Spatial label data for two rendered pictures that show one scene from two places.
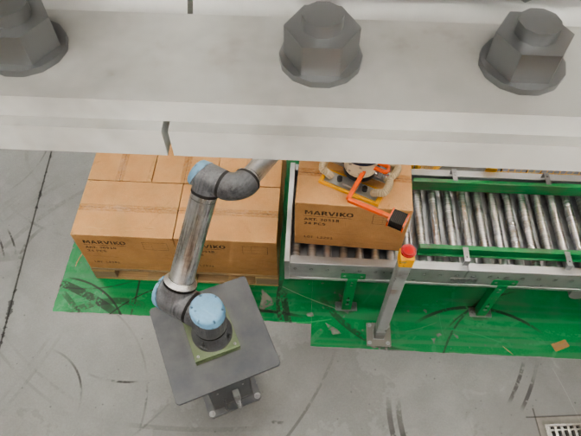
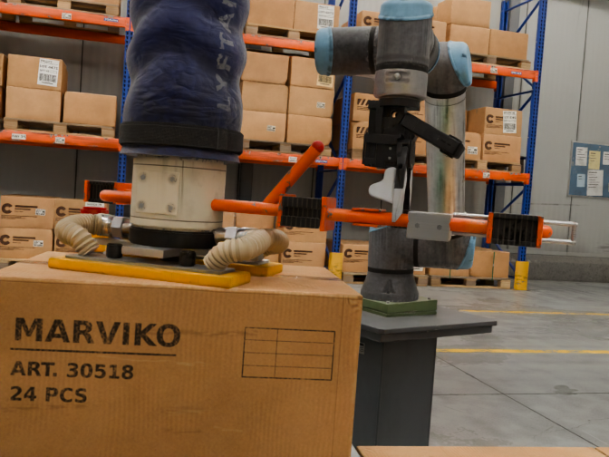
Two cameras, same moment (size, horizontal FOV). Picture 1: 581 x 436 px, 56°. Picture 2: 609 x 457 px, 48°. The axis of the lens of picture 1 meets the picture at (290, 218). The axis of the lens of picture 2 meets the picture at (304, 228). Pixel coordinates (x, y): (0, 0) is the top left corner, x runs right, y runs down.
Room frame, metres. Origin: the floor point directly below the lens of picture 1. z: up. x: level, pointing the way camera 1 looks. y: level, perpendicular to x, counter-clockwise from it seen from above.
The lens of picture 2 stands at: (3.08, -0.40, 1.11)
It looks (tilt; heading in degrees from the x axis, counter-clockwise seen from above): 3 degrees down; 167
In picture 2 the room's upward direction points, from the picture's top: 4 degrees clockwise
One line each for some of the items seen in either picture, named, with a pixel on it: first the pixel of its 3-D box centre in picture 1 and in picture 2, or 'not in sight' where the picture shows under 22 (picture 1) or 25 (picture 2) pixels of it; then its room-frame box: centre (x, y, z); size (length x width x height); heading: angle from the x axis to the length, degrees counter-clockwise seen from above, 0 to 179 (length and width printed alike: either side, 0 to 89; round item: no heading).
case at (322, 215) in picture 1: (351, 197); (178, 374); (1.79, -0.34, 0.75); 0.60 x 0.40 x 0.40; 85
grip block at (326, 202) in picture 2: not in sight; (307, 212); (1.91, -0.14, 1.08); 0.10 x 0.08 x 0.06; 152
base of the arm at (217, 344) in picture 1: (211, 328); (390, 282); (0.98, 0.36, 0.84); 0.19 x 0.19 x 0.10
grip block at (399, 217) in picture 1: (398, 220); (110, 192); (1.42, -0.50, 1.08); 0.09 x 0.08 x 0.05; 152
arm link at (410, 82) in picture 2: not in sight; (400, 87); (1.96, 0.00, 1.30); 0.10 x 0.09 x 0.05; 152
